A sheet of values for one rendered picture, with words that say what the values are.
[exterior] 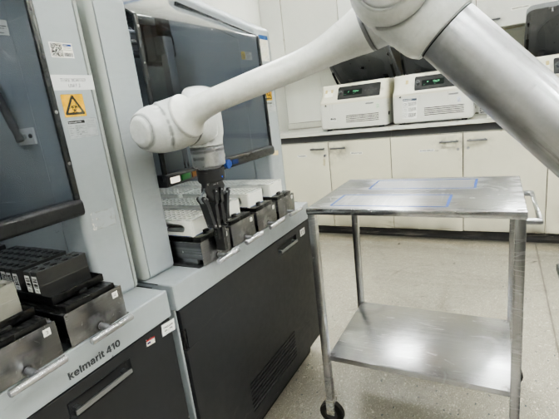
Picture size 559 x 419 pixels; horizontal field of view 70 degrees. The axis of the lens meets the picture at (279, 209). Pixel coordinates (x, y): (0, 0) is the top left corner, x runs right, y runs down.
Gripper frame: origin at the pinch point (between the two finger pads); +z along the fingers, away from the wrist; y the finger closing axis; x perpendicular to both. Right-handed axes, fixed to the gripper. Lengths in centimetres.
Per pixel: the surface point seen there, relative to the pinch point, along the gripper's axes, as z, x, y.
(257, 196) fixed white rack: -4.2, -6.1, -31.4
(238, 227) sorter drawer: 1.0, -2.5, -12.3
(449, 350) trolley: 52, 55, -42
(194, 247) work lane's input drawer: 0.6, -4.4, 6.8
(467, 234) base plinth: 77, 49, -234
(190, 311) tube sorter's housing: 15.9, -2.5, 14.4
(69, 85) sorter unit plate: -44, -11, 28
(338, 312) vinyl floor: 80, -9, -102
